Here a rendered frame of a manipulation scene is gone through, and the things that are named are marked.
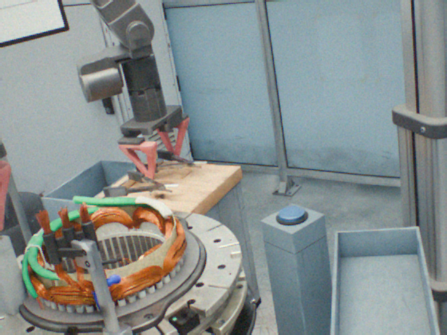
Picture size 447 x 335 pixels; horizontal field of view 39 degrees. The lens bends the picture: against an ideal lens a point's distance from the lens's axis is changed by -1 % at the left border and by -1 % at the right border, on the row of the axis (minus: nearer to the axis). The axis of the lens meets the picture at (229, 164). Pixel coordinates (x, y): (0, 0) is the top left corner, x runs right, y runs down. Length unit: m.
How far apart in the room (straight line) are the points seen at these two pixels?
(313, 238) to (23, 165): 2.91
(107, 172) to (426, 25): 0.68
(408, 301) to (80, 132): 2.66
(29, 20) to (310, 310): 1.13
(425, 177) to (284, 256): 0.24
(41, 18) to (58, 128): 1.64
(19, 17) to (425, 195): 1.21
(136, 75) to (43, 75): 2.31
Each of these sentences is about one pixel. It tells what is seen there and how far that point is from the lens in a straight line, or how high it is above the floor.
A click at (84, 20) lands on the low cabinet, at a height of 1.10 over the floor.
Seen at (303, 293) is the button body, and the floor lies 0.92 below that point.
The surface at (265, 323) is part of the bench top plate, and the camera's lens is 1.17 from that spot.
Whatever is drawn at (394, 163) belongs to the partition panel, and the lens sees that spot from 3.11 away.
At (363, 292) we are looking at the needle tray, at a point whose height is 1.03.
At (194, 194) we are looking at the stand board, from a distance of 1.01.
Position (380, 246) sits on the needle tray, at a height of 1.04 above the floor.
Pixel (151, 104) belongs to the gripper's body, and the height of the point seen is 1.20.
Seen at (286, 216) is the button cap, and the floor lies 1.04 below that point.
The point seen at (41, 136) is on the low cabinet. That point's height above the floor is 0.50.
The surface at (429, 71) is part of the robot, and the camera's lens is 0.87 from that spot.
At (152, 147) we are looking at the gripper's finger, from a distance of 1.02.
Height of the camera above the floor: 1.49
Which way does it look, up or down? 22 degrees down
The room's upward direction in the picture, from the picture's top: 10 degrees counter-clockwise
